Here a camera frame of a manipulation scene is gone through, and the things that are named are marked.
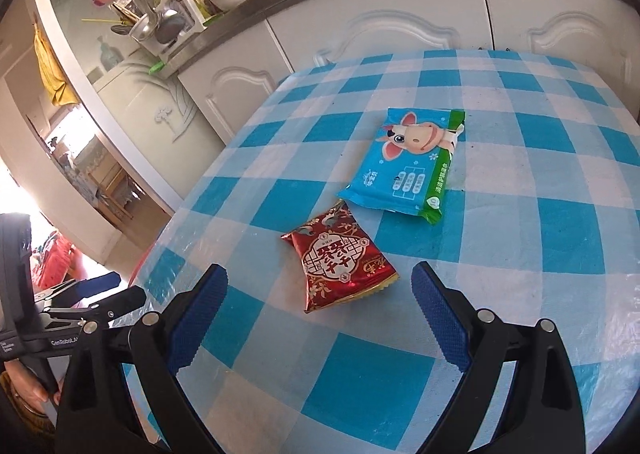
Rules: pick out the person's left hand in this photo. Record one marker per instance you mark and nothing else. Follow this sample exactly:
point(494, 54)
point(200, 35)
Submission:
point(32, 389)

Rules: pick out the green plastic clip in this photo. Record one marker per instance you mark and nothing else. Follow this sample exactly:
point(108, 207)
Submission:
point(156, 68)

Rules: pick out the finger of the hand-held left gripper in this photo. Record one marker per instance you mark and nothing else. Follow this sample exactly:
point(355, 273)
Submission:
point(97, 284)
point(122, 301)

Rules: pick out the white cabinet door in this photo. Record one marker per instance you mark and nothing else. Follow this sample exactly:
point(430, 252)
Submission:
point(235, 84)
point(555, 14)
point(380, 19)

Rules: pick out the red patterned snack packet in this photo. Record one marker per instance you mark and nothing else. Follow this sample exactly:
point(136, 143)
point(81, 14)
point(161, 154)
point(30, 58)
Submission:
point(335, 254)

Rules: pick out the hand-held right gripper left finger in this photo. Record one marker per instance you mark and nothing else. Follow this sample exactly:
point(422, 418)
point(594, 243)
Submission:
point(195, 324)

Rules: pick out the blue white checkered tablecloth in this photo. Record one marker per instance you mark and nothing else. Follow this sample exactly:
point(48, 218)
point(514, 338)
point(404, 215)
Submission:
point(500, 259)

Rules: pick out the yellow towel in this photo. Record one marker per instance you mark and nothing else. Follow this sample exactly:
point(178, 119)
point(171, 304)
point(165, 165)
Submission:
point(52, 69)

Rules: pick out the white dish rack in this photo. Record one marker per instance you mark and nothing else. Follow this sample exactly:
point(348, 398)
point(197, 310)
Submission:
point(185, 9)

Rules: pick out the blue wet wipes pack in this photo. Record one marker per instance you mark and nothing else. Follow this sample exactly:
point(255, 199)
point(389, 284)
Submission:
point(405, 169)

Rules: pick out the red bedding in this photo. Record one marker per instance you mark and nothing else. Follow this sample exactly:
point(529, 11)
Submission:
point(57, 259)

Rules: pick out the wooden chair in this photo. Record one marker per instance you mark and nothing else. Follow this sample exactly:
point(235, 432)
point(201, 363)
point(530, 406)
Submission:
point(115, 186)

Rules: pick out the metal utensil holder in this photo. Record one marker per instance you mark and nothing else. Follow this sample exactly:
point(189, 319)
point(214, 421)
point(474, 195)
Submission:
point(145, 27)

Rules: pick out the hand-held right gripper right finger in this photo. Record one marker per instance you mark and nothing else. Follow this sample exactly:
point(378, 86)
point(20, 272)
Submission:
point(440, 314)

